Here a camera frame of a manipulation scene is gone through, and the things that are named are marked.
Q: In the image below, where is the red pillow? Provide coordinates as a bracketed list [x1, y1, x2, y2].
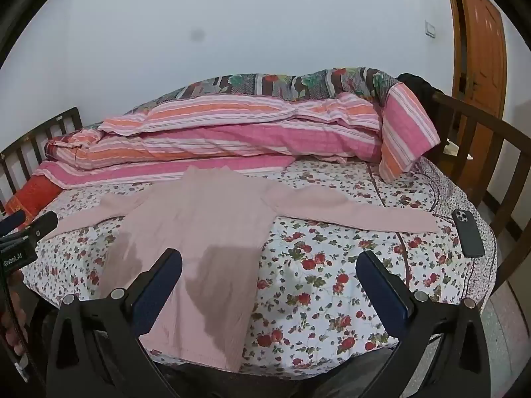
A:
[2, 174, 63, 218]

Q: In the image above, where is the dark wooden headboard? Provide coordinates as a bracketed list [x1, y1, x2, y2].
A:
[0, 107, 84, 216]

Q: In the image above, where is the brown wooden door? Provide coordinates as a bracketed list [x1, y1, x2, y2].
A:
[442, 0, 509, 121]

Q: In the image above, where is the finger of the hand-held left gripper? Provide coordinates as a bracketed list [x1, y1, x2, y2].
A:
[22, 211, 59, 242]
[0, 211, 26, 236]

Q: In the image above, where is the floral patchwork blanket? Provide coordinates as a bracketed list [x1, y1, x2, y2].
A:
[124, 66, 401, 114]

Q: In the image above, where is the person's left hand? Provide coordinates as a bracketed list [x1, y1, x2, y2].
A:
[0, 289, 29, 358]

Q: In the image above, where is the pink orange striped quilt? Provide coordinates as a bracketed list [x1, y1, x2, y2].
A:
[32, 82, 441, 190]

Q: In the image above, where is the pink knit sweater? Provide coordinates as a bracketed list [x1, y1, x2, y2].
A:
[41, 166, 441, 373]

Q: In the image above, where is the rose print bedsheet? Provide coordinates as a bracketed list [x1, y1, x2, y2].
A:
[21, 155, 498, 378]

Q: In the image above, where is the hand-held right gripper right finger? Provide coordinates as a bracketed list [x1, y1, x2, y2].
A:
[355, 250, 493, 398]

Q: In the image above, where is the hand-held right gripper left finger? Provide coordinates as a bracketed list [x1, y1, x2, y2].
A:
[45, 248, 184, 398]

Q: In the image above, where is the black smartphone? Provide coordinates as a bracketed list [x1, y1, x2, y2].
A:
[451, 209, 486, 258]

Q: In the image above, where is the dark cloth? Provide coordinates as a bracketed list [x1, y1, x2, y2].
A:
[396, 73, 444, 110]

